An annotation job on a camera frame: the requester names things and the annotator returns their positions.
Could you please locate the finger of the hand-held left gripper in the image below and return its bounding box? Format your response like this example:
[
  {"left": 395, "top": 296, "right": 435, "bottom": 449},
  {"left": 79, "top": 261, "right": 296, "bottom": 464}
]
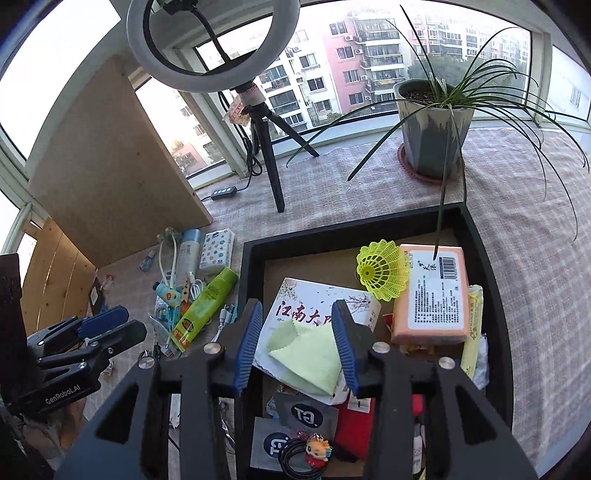
[
  {"left": 36, "top": 320, "right": 148, "bottom": 371},
  {"left": 27, "top": 305, "right": 131, "bottom": 357}
]

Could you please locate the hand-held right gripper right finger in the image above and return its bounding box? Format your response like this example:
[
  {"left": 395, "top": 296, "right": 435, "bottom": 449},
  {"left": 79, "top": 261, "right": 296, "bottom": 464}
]
[{"left": 331, "top": 299, "right": 539, "bottom": 480}]

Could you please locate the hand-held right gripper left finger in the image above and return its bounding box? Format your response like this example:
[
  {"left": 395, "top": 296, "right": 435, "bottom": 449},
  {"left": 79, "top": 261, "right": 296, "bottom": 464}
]
[{"left": 54, "top": 298, "right": 265, "bottom": 480}]

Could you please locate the light green cloth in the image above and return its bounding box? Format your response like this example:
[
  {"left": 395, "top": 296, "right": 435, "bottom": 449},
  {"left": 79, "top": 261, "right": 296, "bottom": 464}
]
[{"left": 269, "top": 320, "right": 343, "bottom": 396}]

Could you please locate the black tray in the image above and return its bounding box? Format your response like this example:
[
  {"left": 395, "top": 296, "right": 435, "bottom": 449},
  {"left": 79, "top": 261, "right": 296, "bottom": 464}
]
[{"left": 235, "top": 203, "right": 515, "bottom": 480}]

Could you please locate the plaid cloth covered desktop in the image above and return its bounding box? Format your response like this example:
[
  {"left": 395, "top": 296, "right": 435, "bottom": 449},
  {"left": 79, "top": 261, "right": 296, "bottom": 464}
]
[{"left": 14, "top": 124, "right": 591, "bottom": 480}]

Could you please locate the dark booklet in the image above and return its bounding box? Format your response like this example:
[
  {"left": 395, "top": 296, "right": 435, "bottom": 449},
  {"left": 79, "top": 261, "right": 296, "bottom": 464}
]
[{"left": 89, "top": 277, "right": 108, "bottom": 311}]

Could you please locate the green tube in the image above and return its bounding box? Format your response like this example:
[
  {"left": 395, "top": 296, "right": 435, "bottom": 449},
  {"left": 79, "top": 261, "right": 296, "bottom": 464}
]
[{"left": 170, "top": 267, "right": 240, "bottom": 353}]

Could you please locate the teal orange-print cream tube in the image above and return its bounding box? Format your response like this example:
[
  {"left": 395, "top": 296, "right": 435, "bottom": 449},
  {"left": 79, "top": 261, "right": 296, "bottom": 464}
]
[{"left": 154, "top": 283, "right": 184, "bottom": 308}]

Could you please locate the white flower-print booklet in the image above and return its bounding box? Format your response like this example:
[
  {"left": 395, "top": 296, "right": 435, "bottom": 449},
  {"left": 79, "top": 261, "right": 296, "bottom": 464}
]
[{"left": 253, "top": 277, "right": 382, "bottom": 398}]

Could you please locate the grey sachet with round logo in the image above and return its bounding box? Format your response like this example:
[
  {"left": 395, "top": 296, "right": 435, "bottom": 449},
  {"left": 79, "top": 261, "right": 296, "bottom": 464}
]
[
  {"left": 272, "top": 391, "right": 341, "bottom": 433},
  {"left": 249, "top": 416, "right": 298, "bottom": 472}
]

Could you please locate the red fabric pouch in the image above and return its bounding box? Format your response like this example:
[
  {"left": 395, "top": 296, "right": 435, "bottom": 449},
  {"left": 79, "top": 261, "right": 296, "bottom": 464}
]
[{"left": 333, "top": 394, "right": 426, "bottom": 463}]

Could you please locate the yellow plastic shuttlecock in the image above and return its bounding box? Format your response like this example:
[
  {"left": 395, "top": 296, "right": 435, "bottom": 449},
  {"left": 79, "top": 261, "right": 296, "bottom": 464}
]
[{"left": 356, "top": 239, "right": 411, "bottom": 303}]

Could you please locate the pink pack with white label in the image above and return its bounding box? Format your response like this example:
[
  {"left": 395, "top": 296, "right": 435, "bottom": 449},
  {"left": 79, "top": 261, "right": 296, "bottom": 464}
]
[{"left": 392, "top": 244, "right": 470, "bottom": 346}]

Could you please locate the white massager with grey balls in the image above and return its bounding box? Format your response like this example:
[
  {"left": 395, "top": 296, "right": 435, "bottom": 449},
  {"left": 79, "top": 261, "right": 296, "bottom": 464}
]
[{"left": 156, "top": 226, "right": 180, "bottom": 289}]

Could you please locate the white bottle with blue cap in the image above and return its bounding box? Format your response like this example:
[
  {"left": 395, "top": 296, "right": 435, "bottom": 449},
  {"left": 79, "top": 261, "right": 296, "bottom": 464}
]
[{"left": 175, "top": 229, "right": 203, "bottom": 288}]

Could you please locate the white sticker-print tissue pack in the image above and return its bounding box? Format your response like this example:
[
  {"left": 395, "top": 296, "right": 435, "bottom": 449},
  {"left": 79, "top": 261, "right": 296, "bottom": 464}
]
[{"left": 199, "top": 229, "right": 235, "bottom": 271}]

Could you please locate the small white tube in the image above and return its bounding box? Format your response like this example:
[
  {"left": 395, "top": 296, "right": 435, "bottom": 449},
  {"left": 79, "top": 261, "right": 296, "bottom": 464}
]
[{"left": 411, "top": 421, "right": 424, "bottom": 475}]

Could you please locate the white paper packet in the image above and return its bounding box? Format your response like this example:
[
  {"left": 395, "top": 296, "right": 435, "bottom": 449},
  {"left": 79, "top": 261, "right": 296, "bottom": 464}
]
[{"left": 470, "top": 335, "right": 490, "bottom": 391}]

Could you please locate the wooden board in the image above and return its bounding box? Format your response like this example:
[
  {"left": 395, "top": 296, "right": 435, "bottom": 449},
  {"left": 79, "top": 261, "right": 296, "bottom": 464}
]
[{"left": 28, "top": 54, "right": 214, "bottom": 269}]

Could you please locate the pink plant saucer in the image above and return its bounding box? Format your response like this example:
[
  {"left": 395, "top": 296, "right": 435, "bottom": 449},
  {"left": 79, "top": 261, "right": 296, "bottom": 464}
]
[{"left": 396, "top": 143, "right": 467, "bottom": 185}]

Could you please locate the black tripod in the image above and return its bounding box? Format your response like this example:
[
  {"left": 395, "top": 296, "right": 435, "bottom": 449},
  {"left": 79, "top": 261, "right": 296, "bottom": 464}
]
[{"left": 217, "top": 80, "right": 320, "bottom": 214}]

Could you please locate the potted grass plant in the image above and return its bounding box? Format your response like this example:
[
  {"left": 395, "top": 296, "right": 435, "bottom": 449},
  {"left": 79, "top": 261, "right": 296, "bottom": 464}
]
[{"left": 286, "top": 4, "right": 591, "bottom": 264}]

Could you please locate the pink paper tag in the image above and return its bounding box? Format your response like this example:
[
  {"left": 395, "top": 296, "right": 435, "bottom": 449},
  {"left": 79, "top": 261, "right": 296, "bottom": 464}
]
[{"left": 224, "top": 95, "right": 251, "bottom": 126}]

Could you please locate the white USB cable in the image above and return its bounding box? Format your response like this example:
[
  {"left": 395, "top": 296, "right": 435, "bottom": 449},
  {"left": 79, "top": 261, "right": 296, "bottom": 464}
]
[{"left": 216, "top": 302, "right": 239, "bottom": 343}]

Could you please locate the wooden wall panel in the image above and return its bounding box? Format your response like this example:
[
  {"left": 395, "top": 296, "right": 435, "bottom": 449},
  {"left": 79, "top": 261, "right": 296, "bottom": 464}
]
[{"left": 21, "top": 217, "right": 100, "bottom": 334}]

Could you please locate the cartoon figure keychain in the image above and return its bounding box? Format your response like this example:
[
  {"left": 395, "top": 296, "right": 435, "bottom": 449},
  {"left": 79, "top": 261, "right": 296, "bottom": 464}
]
[{"left": 302, "top": 434, "right": 333, "bottom": 463}]

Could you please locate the black cable coil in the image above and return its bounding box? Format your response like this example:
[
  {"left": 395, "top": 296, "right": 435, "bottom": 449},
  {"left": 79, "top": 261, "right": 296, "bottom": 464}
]
[{"left": 278, "top": 436, "right": 333, "bottom": 477}]

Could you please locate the window frame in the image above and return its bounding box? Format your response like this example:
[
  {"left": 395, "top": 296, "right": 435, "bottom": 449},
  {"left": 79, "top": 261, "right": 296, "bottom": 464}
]
[{"left": 0, "top": 0, "right": 591, "bottom": 241}]

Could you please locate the ring light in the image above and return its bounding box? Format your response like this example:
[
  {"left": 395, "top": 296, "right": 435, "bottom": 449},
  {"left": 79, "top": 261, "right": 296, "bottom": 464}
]
[{"left": 126, "top": 0, "right": 302, "bottom": 94}]

